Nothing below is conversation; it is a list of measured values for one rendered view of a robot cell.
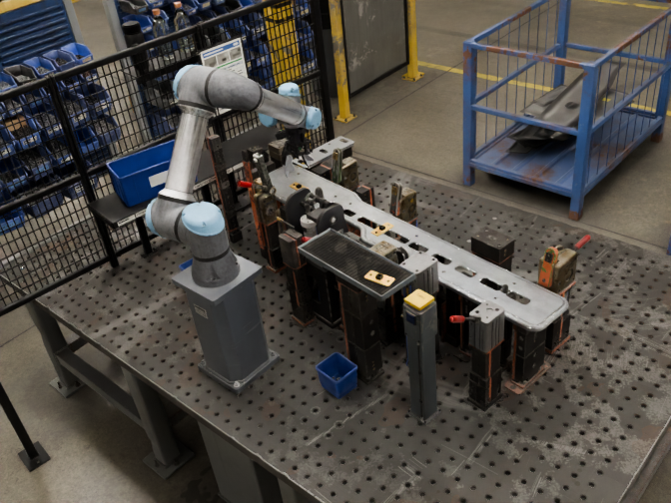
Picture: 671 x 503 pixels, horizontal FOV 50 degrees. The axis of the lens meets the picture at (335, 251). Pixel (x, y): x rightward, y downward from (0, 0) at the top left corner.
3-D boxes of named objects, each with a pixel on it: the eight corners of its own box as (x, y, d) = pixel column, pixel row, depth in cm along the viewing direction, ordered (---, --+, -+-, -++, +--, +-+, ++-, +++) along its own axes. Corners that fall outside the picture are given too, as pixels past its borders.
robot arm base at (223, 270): (214, 293, 217) (207, 267, 211) (183, 276, 225) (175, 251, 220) (250, 268, 225) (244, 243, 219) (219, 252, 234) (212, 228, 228)
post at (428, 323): (441, 411, 222) (438, 302, 196) (424, 425, 218) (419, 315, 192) (423, 399, 227) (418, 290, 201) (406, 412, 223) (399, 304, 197)
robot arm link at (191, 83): (173, 244, 214) (212, 63, 210) (137, 233, 221) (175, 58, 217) (199, 246, 224) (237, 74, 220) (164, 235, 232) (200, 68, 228)
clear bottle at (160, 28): (178, 57, 295) (167, 8, 283) (165, 62, 291) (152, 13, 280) (170, 54, 299) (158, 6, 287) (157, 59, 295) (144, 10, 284)
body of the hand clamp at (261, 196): (289, 265, 292) (276, 193, 272) (276, 273, 289) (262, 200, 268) (280, 260, 296) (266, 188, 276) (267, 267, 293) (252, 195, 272)
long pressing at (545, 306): (578, 299, 214) (579, 295, 213) (533, 337, 203) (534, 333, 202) (290, 163, 303) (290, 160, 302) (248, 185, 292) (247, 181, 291)
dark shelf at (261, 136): (296, 141, 317) (295, 135, 315) (114, 230, 272) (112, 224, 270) (266, 128, 331) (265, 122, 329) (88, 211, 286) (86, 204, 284)
